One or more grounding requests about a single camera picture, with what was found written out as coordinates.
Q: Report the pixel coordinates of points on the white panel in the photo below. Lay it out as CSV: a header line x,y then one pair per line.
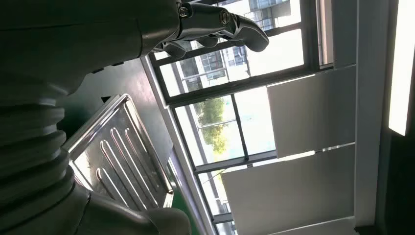
x,y
291,194
311,113
324,229

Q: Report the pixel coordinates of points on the long ceiling light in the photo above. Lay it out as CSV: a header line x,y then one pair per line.
x,y
402,65

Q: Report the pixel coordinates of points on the steel scale tray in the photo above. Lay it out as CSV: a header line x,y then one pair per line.
x,y
129,162

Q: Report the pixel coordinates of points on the green conveyor belt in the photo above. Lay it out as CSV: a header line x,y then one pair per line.
x,y
183,207

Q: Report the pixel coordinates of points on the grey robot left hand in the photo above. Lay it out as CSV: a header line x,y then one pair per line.
x,y
64,39

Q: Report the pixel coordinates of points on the dark window frame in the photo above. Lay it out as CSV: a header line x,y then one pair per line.
x,y
240,86

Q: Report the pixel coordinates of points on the white window sill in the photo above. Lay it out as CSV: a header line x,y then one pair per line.
x,y
164,112

